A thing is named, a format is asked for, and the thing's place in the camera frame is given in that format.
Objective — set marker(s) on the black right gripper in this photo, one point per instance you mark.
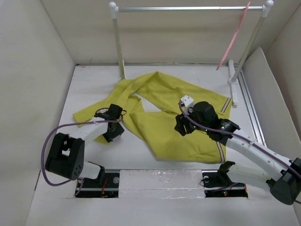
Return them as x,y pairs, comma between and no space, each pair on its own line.
181,120

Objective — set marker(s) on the yellow trousers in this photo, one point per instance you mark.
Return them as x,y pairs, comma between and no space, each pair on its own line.
151,102

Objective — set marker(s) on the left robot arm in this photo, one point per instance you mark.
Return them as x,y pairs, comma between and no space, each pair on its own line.
67,151

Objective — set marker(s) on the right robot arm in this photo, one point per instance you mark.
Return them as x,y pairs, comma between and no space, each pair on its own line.
280,175

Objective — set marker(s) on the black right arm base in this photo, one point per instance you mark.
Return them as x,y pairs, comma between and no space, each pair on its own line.
217,184

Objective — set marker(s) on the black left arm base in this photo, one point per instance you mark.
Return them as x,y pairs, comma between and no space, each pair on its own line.
106,185

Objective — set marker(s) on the pink clothes hanger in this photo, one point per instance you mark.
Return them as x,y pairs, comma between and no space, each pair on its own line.
234,36

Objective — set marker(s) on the white clothes rack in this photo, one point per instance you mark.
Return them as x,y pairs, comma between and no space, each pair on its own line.
233,71

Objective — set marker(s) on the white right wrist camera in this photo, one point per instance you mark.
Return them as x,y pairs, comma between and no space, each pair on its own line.
187,104

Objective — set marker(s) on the aluminium side rail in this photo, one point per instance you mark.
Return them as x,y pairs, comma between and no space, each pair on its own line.
254,120

